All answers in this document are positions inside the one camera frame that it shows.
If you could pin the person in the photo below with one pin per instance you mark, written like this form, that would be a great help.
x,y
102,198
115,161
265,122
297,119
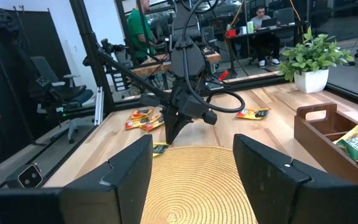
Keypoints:
x,y
137,31
259,21

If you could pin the green cup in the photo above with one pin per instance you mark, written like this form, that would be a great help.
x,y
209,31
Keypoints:
x,y
250,27

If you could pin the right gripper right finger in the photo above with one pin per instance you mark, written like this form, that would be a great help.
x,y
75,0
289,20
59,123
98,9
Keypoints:
x,y
284,199

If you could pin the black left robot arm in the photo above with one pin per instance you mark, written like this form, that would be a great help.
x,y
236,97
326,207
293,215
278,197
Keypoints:
x,y
186,60

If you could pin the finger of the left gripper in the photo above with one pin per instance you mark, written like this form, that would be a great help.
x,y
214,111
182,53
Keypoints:
x,y
182,124
171,124

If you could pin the green plant in white pot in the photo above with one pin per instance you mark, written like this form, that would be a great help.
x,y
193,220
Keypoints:
x,y
311,81

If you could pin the orange tea packet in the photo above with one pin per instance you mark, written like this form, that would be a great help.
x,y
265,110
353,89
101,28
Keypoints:
x,y
135,124
154,125
141,114
252,114

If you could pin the round woven straw placemat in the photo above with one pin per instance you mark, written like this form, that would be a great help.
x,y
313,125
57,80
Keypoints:
x,y
194,186

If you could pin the wooden tea organizer box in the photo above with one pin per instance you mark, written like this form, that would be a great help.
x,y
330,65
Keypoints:
x,y
315,149

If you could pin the silver aluminium bracket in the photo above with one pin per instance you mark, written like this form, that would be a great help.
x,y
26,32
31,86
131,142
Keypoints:
x,y
99,105

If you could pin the black office desk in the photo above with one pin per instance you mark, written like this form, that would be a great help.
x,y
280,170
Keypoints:
x,y
250,35

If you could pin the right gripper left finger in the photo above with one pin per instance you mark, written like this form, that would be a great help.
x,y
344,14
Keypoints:
x,y
89,205

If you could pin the grey laptop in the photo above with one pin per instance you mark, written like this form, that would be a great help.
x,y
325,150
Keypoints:
x,y
269,22

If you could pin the small black table camera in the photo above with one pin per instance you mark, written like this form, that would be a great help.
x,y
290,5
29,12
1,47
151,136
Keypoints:
x,y
26,177

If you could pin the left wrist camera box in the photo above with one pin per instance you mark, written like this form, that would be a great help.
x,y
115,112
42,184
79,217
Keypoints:
x,y
210,117

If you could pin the white cup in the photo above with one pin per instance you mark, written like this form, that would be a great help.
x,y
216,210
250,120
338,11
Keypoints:
x,y
243,30

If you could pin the red tag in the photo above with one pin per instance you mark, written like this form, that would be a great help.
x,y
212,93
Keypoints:
x,y
223,76

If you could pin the red desk object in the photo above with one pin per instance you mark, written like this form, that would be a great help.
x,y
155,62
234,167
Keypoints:
x,y
231,33

